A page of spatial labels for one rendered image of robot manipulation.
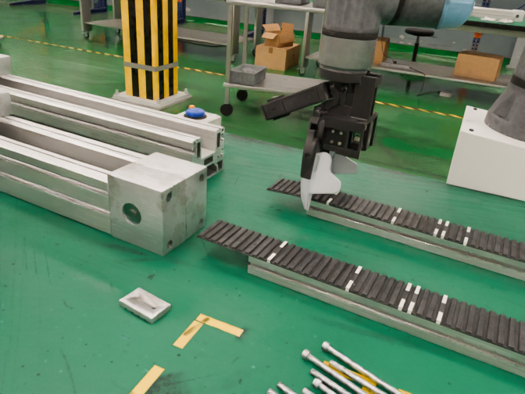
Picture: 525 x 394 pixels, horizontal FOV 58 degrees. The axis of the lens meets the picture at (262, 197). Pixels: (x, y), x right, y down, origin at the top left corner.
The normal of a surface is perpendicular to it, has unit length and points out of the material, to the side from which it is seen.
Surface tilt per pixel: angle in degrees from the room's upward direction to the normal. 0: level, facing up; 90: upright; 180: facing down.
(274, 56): 89
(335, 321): 0
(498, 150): 90
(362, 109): 90
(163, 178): 0
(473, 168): 90
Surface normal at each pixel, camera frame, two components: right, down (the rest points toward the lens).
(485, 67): -0.53, 0.34
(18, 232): 0.07, -0.89
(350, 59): 0.02, 0.44
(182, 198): 0.88, 0.26
